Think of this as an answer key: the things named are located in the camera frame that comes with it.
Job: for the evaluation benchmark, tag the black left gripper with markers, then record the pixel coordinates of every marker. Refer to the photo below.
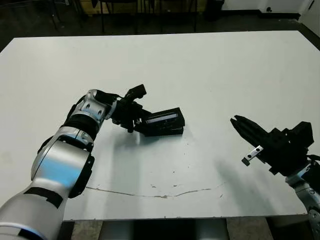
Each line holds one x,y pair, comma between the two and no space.
126,112

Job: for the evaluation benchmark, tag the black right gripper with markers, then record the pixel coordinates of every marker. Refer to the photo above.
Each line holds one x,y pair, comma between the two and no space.
282,155

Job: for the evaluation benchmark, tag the black box lid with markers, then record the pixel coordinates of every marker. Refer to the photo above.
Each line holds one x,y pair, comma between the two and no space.
160,118

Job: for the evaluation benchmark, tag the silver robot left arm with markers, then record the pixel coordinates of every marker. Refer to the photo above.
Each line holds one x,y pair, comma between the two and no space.
62,162

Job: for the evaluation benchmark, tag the black box base white inset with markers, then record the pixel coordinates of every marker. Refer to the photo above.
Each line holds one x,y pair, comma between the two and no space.
165,133

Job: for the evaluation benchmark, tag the black robot pelvis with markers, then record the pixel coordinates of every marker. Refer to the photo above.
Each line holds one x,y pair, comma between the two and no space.
166,231

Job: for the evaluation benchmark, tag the black waste bin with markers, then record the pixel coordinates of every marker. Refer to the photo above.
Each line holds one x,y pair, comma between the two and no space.
214,10

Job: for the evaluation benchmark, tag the white door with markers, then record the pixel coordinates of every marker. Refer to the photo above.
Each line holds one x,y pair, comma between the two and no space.
313,12

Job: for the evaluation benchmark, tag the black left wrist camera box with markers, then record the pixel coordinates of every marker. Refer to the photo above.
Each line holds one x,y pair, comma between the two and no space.
137,91

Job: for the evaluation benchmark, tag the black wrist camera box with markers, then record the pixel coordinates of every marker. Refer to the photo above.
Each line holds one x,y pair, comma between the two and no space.
137,91
303,135

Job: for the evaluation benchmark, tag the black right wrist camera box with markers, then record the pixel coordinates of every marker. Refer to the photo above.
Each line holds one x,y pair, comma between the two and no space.
303,135

